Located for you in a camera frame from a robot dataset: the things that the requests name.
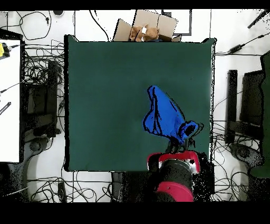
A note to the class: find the blue laundry item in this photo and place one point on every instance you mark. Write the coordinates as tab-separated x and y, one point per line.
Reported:
166	114

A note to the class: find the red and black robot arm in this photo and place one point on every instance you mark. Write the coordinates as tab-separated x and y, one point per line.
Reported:
177	175

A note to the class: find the black flat bar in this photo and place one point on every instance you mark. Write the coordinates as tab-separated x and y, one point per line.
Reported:
5	107

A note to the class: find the dark stand foot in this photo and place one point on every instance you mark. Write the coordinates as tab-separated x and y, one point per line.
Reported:
34	145
243	152

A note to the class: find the black upright bar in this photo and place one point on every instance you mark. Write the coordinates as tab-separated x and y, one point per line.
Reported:
232	95

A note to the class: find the dark green table cloth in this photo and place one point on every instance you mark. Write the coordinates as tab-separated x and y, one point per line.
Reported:
105	84

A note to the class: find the black chair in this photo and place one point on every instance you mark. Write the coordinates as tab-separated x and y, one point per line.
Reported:
252	95

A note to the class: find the green cloth covered table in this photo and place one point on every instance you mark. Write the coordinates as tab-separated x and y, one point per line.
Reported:
266	84

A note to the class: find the brown plush toy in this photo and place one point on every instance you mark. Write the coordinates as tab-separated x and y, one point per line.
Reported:
147	33

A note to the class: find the black power strip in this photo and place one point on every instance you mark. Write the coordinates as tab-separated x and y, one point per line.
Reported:
61	191

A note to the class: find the brown cardboard box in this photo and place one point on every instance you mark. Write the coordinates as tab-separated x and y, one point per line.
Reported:
166	23

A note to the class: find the black equipment case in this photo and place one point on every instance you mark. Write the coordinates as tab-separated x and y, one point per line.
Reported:
40	101

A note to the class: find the black tripod leg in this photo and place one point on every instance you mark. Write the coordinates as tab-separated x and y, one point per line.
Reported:
258	19

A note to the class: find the white desk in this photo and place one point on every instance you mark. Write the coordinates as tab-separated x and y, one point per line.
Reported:
9	126

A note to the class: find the yellow and black tool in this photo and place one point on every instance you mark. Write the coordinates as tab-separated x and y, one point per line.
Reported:
1	49

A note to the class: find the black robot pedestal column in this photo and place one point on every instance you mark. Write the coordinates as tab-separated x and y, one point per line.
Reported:
130	186

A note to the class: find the grey floor frame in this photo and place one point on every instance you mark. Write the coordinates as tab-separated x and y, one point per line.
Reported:
190	23

